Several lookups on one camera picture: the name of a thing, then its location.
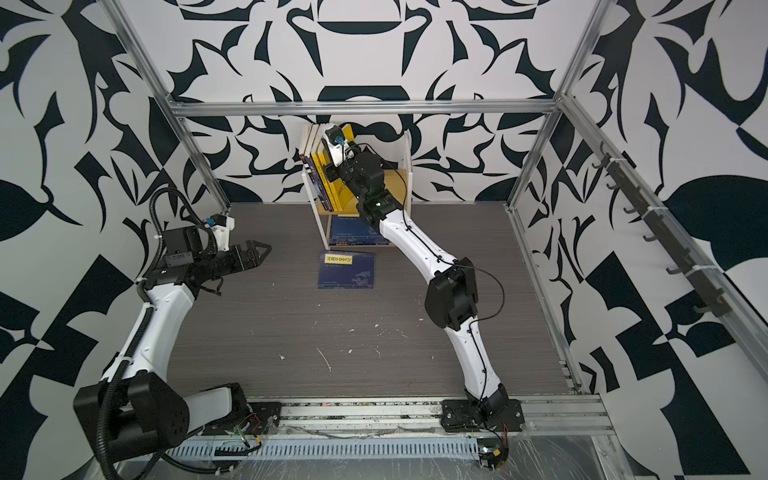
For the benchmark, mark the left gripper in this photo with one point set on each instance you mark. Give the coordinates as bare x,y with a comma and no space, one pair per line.
253,260

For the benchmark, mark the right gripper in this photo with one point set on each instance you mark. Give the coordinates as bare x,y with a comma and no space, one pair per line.
335,172

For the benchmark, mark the yellow book with figure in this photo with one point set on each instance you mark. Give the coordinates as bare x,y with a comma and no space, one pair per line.
319,164

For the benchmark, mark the purple book with old man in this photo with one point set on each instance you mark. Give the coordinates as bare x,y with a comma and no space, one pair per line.
318,183

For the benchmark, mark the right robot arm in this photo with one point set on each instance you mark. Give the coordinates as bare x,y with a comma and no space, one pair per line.
451,301

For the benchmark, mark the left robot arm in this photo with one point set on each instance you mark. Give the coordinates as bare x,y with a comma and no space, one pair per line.
133,411

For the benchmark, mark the wooden white bookshelf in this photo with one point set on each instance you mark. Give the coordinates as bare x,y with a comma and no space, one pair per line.
398,180

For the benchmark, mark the black book leaning upright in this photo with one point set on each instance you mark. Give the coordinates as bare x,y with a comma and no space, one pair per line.
306,140

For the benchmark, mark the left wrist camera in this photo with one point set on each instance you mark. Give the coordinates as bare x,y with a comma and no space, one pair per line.
221,225

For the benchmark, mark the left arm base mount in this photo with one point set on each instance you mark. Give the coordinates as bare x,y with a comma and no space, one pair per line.
260,418

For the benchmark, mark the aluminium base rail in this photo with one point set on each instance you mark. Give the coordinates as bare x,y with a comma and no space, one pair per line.
411,417

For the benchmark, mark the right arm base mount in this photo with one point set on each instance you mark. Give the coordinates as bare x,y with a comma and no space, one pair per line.
459,416

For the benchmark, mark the wall hook rail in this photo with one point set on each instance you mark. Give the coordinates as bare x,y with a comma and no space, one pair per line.
658,219

